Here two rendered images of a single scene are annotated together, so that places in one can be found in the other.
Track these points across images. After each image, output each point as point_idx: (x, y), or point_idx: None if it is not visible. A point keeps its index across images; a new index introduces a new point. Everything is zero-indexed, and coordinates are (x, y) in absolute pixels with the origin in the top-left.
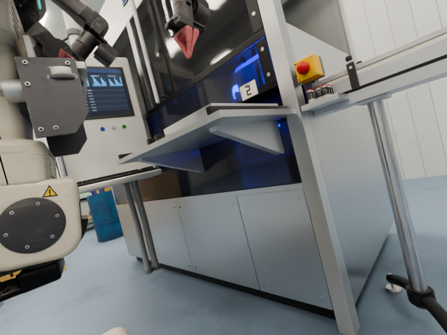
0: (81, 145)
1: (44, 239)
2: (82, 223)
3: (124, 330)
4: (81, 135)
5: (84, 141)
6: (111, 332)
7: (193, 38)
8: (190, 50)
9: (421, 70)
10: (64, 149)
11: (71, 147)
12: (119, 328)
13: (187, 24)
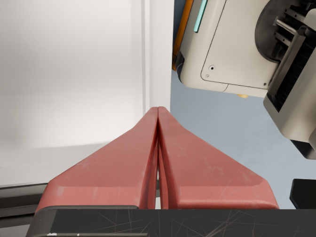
0: (295, 187)
1: None
2: (303, 35)
3: (185, 76)
4: (301, 202)
5: (294, 193)
6: (197, 79)
7: (138, 143)
8: (163, 114)
9: None
10: (314, 185)
11: (307, 187)
12: (189, 79)
13: (262, 215)
